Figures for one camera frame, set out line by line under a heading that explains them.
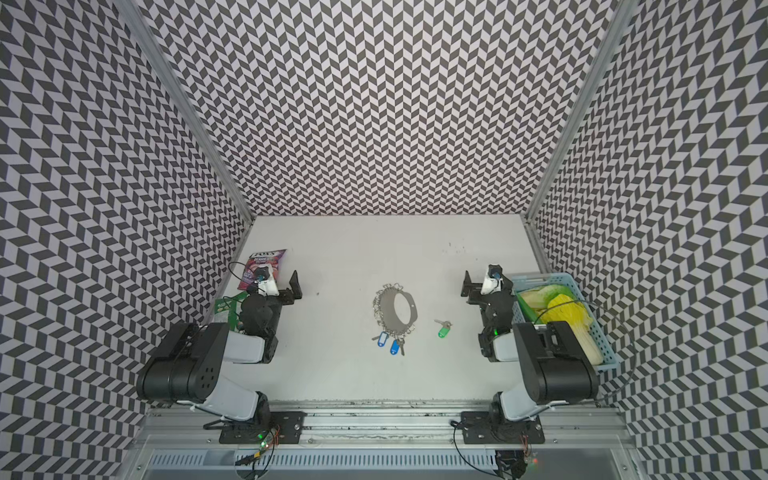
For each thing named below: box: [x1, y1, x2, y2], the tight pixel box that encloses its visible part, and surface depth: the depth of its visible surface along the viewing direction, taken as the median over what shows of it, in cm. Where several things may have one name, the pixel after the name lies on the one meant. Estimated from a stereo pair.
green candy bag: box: [214, 291, 250, 327], surface depth 95 cm
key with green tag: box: [434, 320, 453, 338], surface depth 91 cm
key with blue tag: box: [390, 338, 405, 356], surface depth 88 cm
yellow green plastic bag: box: [518, 284, 604, 366], surface depth 89 cm
